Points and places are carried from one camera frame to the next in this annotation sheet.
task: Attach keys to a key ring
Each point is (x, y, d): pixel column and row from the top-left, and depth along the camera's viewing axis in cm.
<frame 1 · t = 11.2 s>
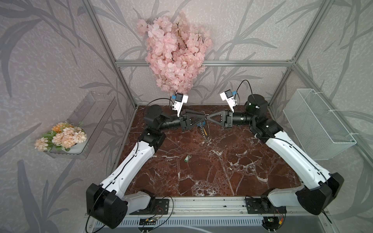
left hand: (202, 120, 59), fingers open
right hand: (208, 118, 60), fingers closed
key with green tag: (187, 158, 93), on the table

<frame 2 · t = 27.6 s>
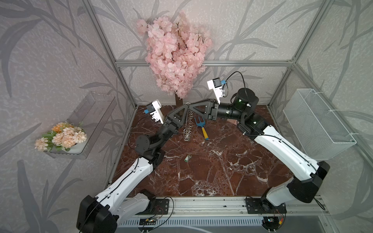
left hand: (188, 111, 52), fingers closed
right hand: (190, 107, 53), fingers open
the named things where they were.

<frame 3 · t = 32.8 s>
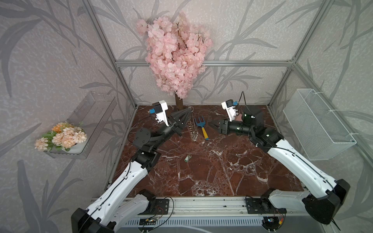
left hand: (191, 113, 55), fingers closed
right hand: (209, 122, 66), fingers open
the named things where they were.

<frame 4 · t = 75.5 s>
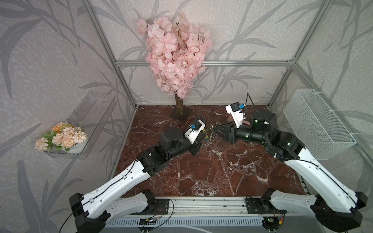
left hand: (205, 135, 63), fingers closed
right hand: (215, 127, 59), fingers open
